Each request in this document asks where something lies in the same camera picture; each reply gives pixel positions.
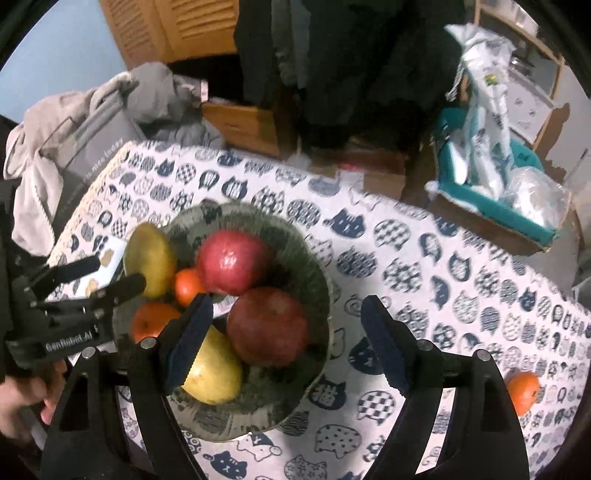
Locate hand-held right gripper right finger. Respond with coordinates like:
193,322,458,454
360,295,532,480

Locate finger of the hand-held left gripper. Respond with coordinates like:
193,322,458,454
28,255,102,302
41,272,147,320

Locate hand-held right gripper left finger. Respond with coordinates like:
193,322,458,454
41,293,215,480

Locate yellow green pear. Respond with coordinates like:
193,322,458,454
124,222,177,298

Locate large orange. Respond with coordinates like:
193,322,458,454
130,302,182,344

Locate small tangerine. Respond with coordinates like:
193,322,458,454
174,269,208,308
505,371,541,417

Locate red apple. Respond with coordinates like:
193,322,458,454
196,231,273,296
226,286,309,367

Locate glass fruit bowl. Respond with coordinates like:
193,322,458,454
112,200,333,441

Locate person's left hand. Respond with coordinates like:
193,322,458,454
0,361,68,439

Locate white cat sticker sheet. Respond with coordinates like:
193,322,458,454
69,272,123,301

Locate white paw sticker sheet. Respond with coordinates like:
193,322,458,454
92,237,127,278

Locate cat print tablecloth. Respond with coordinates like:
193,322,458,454
46,141,591,480

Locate grey tote bag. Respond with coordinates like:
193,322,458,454
39,99,148,232

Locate teal box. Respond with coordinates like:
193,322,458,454
425,108,557,252

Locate grey jacket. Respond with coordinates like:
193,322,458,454
124,62,227,148

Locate wooden drawer box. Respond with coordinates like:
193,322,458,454
201,99,296,158

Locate clear plastic bag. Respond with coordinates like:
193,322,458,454
501,167,571,232

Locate white blue plastic bag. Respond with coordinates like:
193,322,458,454
444,23,515,199

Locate wooden louvered cabinet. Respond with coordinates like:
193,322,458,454
99,0,252,70

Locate dark hanging coats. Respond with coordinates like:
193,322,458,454
233,0,481,148

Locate wooden shelf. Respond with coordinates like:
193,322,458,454
471,0,571,153

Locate white box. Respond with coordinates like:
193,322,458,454
505,69,555,134

